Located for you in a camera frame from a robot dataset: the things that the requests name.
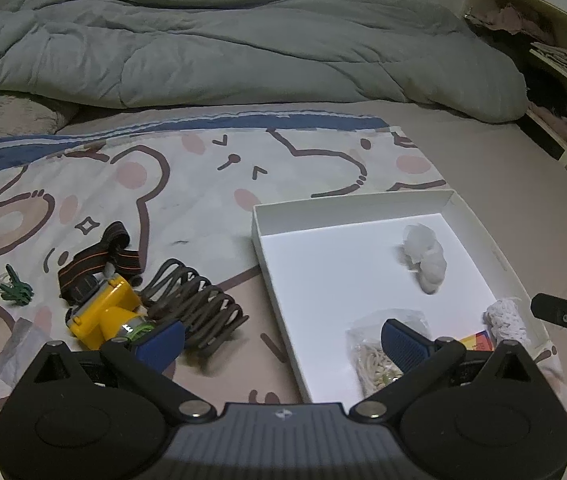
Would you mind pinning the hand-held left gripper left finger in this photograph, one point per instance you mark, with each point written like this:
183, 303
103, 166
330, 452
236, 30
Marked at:
158, 347

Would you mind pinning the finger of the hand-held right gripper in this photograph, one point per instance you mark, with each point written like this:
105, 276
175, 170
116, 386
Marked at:
553, 307

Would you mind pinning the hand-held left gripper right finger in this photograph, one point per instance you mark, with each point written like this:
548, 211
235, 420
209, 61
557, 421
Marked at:
403, 347

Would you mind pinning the bag of rubber bands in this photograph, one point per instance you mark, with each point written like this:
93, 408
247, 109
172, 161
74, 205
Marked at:
371, 355

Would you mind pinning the colourful small box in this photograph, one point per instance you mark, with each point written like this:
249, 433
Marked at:
478, 342

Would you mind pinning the white shallow cardboard box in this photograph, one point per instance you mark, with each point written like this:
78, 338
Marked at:
338, 285

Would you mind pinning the white plastic wad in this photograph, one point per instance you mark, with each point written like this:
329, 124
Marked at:
428, 260

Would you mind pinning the clear plastic pack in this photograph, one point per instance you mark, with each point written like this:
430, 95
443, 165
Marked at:
18, 345

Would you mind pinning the green plastic clip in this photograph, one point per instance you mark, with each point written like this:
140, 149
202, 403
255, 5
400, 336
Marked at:
16, 290

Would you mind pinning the bear printed blanket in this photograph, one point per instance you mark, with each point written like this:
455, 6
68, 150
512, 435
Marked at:
188, 190

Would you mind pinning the pink folded cloth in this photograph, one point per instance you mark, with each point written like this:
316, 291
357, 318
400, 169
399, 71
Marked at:
553, 122

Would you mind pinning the dark clothes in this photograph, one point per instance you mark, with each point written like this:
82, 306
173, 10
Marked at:
548, 95

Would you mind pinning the beige folded clothes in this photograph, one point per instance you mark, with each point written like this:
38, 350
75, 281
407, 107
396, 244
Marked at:
563, 60

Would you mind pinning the pink clothes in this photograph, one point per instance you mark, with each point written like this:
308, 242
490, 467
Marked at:
508, 20

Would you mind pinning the grey duvet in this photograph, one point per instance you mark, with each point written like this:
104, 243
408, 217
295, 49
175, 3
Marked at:
213, 50

